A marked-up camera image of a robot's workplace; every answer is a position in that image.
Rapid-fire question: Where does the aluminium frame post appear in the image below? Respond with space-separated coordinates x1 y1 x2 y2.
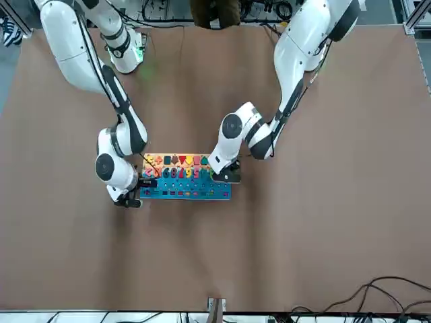
207 297 227 323

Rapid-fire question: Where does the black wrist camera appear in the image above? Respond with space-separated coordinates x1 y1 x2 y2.
226 161 242 184
113 190 142 208

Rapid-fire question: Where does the black white striped shoe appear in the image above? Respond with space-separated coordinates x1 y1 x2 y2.
0 15 23 48

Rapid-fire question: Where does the aluminium frame rail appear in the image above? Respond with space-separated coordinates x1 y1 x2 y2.
403 0 431 35
0 0 34 38

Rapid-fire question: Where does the colourful toy puzzle board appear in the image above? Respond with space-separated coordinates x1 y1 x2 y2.
139 151 233 201

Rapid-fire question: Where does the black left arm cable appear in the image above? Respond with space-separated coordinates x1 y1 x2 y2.
240 30 334 159

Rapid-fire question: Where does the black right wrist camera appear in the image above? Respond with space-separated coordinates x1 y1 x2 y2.
113 190 142 208

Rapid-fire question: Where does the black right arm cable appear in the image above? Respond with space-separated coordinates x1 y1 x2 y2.
75 9 160 172

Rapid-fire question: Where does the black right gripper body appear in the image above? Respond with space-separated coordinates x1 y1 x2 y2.
135 174 152 191

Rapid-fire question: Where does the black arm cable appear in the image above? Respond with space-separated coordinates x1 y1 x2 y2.
75 9 160 172
240 30 334 159

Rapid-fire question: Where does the person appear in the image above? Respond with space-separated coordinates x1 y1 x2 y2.
190 0 242 30

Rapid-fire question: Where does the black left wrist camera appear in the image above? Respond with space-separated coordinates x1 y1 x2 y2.
226 161 242 184

